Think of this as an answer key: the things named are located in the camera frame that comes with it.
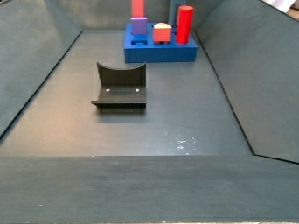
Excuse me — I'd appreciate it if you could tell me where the light blue square-circle object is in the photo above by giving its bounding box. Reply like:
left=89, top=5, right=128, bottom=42
left=168, top=0, right=186, bottom=26

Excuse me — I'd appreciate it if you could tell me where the black curved fixture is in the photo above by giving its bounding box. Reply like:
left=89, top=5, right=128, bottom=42
left=90, top=64, right=145, bottom=107

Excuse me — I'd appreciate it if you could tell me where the purple square peg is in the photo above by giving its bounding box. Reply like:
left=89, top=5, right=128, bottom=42
left=130, top=17, right=146, bottom=35

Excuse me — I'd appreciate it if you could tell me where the blue shape sorter base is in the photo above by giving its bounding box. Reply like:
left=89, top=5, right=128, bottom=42
left=124, top=23, right=197, bottom=63

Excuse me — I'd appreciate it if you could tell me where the red pentagon peg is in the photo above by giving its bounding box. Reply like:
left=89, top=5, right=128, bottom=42
left=153, top=23, right=172, bottom=44

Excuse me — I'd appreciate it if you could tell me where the red hexagonal peg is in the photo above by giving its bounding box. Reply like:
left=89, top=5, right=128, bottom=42
left=174, top=5, right=193, bottom=44

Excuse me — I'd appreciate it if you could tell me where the orange rectangular peg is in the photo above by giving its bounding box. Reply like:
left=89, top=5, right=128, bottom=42
left=130, top=0, right=145, bottom=18

